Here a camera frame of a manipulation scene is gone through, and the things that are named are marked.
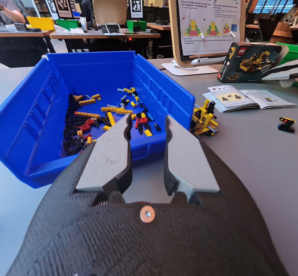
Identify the large pink tag sign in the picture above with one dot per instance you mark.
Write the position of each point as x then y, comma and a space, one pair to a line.
61, 1

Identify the green plastic bin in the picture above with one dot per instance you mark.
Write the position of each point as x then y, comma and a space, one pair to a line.
137, 24
67, 23
291, 52

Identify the white tag sign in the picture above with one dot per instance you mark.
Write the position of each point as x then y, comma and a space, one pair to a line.
50, 7
135, 6

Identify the dark lego set box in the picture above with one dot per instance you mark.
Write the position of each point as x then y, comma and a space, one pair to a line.
251, 59

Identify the pile of lego pieces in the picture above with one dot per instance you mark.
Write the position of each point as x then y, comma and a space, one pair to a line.
87, 114

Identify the lego instruction booklet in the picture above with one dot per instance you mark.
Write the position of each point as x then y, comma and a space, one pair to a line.
232, 97

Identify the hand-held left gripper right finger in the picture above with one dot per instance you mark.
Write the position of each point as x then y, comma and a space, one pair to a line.
191, 164

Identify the wooden table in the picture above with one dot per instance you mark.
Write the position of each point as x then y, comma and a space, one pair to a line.
23, 33
93, 35

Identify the small clear device stand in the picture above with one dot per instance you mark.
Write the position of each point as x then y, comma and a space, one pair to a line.
113, 28

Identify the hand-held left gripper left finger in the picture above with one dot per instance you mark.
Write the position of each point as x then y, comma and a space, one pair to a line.
104, 162

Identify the black device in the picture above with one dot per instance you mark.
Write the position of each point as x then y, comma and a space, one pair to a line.
25, 27

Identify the yellow black lego model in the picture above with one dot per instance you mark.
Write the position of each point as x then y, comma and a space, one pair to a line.
202, 117

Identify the small black yellow lego assembly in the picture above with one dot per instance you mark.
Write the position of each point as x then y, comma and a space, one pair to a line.
286, 127

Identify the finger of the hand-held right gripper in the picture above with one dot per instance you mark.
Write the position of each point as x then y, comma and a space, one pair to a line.
288, 78
288, 65

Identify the blue plastic bin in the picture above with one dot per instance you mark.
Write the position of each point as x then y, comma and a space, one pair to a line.
93, 71

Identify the printed instruction sheet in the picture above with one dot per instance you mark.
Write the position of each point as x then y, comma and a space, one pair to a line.
209, 13

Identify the yellow plastic bin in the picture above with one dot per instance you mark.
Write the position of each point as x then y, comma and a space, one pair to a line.
40, 23

